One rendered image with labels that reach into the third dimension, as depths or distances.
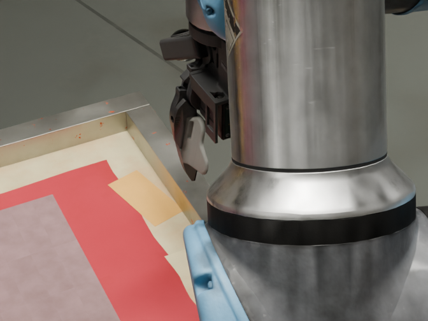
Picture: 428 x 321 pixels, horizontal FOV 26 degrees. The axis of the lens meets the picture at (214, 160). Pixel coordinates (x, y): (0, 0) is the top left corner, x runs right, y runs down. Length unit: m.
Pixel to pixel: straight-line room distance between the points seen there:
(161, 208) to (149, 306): 0.17
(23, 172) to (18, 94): 1.83
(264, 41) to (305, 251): 0.11
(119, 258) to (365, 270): 0.69
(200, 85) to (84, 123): 0.38
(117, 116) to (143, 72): 1.84
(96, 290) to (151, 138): 0.25
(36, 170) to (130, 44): 2.05
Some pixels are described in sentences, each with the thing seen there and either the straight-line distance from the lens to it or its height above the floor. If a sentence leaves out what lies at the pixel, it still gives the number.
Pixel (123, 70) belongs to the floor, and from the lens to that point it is 3.17.
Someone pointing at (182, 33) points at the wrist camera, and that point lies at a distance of 1.04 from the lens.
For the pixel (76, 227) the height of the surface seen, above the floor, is 0.95.
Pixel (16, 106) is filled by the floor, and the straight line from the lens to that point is 3.06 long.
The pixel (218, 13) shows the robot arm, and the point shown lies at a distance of 0.76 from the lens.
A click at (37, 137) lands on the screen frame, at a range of 1.29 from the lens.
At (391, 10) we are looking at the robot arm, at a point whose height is 1.36.
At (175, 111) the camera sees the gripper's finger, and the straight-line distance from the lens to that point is 1.00.
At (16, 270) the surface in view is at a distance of 1.15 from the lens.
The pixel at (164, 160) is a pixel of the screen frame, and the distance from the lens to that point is 1.23.
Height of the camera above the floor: 1.77
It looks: 40 degrees down
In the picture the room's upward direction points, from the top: straight up
